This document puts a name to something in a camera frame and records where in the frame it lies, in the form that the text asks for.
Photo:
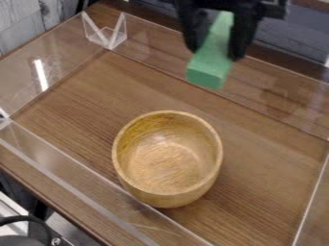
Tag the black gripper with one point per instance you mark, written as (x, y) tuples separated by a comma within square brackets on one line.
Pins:
[(196, 15)]

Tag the green rectangular block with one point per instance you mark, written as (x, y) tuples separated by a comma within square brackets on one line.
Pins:
[(210, 63)]

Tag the brown wooden bowl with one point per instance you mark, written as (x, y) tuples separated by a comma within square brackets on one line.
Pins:
[(167, 155)]

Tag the clear acrylic corner bracket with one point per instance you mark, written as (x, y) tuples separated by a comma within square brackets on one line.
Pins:
[(107, 37)]

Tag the black metal frame piece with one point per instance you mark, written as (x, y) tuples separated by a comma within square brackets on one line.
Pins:
[(36, 230)]

